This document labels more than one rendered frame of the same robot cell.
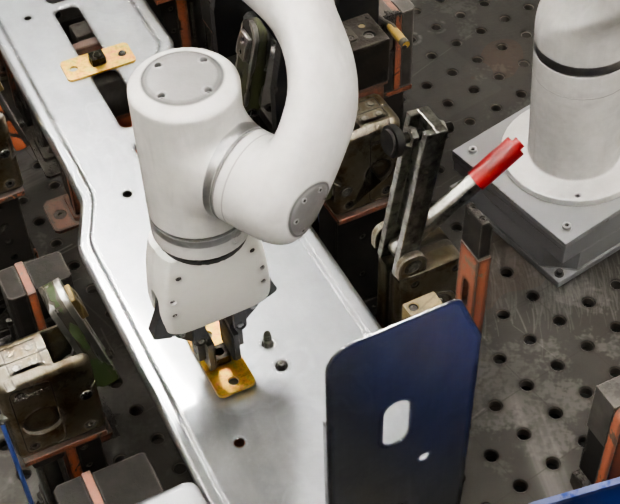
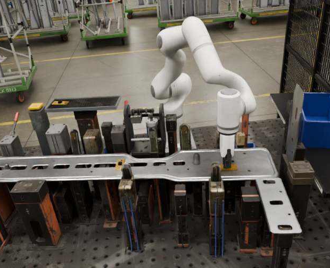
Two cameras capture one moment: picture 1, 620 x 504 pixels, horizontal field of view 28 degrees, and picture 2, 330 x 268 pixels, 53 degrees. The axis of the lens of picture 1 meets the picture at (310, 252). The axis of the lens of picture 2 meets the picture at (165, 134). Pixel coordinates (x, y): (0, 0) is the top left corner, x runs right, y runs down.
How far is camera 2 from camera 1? 1.23 m
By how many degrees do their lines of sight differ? 48
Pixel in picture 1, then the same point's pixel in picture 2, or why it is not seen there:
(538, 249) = not seen: hidden behind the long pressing
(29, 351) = (215, 184)
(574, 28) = (178, 106)
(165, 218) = (234, 123)
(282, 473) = (259, 167)
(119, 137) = (149, 167)
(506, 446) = not seen: hidden behind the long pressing
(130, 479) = (247, 190)
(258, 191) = (252, 100)
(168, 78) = (228, 92)
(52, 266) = (180, 186)
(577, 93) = (180, 120)
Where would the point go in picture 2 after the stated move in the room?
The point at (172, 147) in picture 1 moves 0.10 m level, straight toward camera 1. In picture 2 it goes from (238, 101) to (266, 103)
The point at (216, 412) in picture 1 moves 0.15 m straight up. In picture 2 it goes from (239, 172) to (241, 140)
